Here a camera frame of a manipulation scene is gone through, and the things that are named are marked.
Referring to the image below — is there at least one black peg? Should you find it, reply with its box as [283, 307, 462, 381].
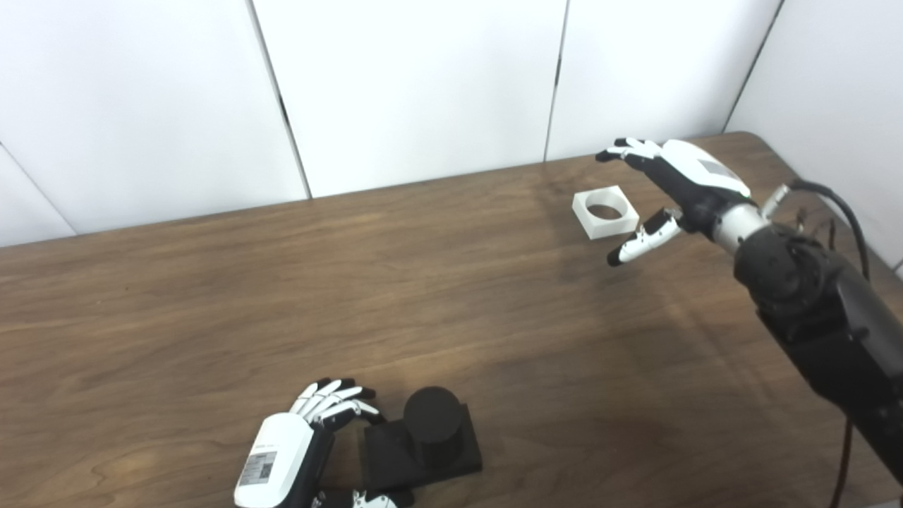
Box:
[361, 386, 484, 495]

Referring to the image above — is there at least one white square piece with hole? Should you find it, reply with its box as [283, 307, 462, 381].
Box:
[572, 185, 641, 241]

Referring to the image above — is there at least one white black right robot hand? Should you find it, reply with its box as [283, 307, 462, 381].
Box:
[595, 138, 752, 267]

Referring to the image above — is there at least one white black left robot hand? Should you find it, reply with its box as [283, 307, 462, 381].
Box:
[234, 377, 417, 508]

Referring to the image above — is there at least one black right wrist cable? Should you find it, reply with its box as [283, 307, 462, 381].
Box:
[760, 179, 873, 508]

